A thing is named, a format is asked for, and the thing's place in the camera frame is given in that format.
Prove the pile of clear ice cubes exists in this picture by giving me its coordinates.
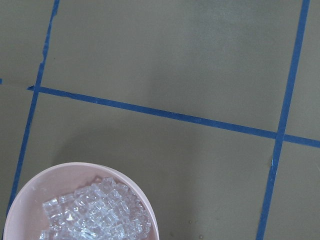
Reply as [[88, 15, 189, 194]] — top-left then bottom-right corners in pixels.
[[39, 177, 152, 240]]

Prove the pink bowl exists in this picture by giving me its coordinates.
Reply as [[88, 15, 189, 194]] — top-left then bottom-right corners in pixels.
[[3, 162, 160, 240]]

